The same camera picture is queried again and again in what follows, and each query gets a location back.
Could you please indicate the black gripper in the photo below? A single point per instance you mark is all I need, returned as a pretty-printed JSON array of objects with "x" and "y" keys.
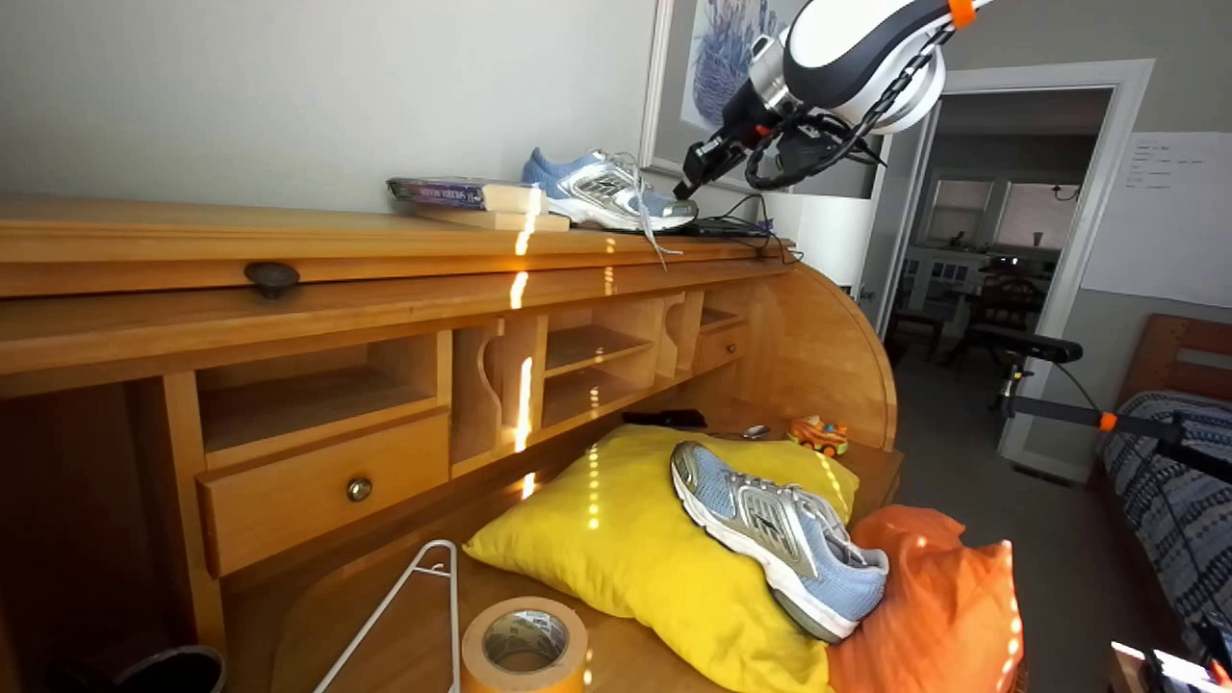
[{"x": 750, "y": 126}]

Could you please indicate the blue grey sneaker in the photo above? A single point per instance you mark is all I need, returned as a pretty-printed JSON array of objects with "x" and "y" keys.
[
  {"x": 818, "y": 574},
  {"x": 605, "y": 192}
]

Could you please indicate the yellow pillow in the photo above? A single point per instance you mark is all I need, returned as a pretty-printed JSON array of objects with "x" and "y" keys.
[{"x": 609, "y": 532}]

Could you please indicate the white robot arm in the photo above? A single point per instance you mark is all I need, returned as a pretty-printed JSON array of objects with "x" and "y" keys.
[{"x": 818, "y": 90}]

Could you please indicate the framed blue flower picture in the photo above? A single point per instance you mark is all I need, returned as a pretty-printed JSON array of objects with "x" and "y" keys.
[{"x": 698, "y": 67}]

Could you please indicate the cream box on desk top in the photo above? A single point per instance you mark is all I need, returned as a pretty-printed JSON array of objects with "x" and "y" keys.
[{"x": 520, "y": 206}]

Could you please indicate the dark book on desk top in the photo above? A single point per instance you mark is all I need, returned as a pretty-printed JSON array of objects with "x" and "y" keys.
[{"x": 436, "y": 196}]

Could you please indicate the small orange toy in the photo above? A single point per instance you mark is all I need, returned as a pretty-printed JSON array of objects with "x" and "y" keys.
[{"x": 825, "y": 438}]

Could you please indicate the roll of tan tape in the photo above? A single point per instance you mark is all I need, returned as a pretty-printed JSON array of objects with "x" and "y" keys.
[{"x": 527, "y": 644}]

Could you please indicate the striped bed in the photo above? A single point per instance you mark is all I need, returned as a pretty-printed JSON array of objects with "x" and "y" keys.
[{"x": 1170, "y": 474}]

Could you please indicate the wooden roll-top desk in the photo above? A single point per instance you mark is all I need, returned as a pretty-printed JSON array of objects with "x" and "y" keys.
[{"x": 236, "y": 424}]

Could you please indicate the black round bin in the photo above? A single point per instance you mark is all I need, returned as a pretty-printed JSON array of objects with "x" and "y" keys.
[{"x": 175, "y": 673}]

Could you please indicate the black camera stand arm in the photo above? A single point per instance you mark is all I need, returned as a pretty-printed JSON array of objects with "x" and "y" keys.
[{"x": 1104, "y": 416}]

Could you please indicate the white wire hanger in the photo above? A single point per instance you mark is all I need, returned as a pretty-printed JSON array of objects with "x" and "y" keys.
[{"x": 424, "y": 600}]

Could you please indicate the whiteboard on wall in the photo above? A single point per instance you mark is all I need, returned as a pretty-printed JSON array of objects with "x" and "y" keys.
[{"x": 1170, "y": 224}]

